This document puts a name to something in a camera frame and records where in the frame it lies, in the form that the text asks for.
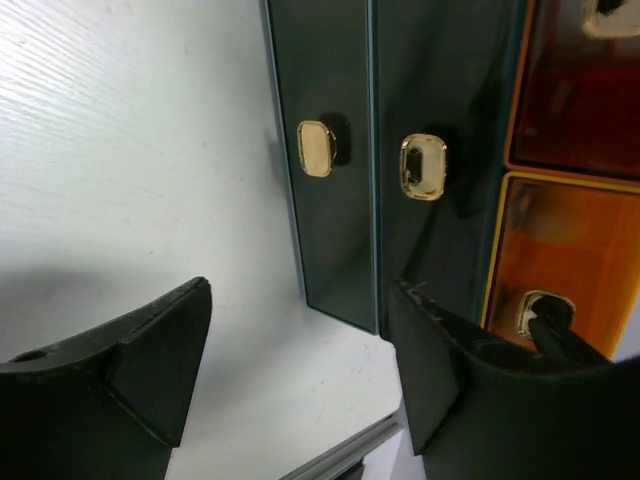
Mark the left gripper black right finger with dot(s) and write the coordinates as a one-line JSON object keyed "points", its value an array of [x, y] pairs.
{"points": [[481, 407]]}

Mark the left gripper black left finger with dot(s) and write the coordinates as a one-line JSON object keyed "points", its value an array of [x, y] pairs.
{"points": [[111, 402]]}

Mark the clear wide drawer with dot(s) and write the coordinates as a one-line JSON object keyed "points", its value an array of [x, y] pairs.
{"points": [[444, 79], [319, 52]]}

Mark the clear wide bottom drawer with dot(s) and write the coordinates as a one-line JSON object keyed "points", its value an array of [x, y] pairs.
{"points": [[319, 52]]}

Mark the yellow drawer box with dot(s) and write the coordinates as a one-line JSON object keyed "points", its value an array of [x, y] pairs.
{"points": [[576, 240]]}

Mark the dark orange drawer box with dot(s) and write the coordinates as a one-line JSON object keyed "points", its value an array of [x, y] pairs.
{"points": [[578, 105]]}

